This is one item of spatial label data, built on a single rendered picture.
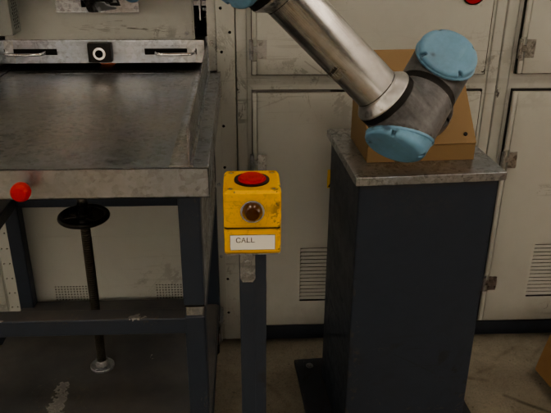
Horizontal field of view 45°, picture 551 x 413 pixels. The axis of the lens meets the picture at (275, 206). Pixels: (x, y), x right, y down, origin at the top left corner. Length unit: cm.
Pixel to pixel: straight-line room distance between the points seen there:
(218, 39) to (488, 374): 122
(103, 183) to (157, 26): 74
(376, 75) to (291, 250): 89
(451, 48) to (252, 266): 58
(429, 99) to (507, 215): 87
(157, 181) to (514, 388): 129
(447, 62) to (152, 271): 112
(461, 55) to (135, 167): 62
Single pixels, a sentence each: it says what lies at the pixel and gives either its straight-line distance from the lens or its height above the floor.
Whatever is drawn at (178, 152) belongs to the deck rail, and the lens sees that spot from 121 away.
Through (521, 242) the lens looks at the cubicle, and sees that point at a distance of 212.
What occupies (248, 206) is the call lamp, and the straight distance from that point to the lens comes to 91.
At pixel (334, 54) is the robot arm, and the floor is 102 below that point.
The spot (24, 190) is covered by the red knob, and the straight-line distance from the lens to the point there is 117.
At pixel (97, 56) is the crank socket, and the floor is 89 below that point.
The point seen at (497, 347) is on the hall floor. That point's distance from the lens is 223.
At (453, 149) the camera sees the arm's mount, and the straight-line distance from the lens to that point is 149.
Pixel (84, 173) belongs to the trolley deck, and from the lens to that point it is 118.
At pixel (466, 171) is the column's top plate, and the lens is 145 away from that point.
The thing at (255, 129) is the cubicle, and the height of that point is 70.
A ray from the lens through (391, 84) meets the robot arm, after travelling 122.
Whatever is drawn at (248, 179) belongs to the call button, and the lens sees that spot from 93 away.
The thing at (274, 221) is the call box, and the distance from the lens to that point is 93.
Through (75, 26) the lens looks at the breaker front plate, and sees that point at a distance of 187.
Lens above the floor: 126
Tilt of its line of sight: 25 degrees down
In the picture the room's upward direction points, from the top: straight up
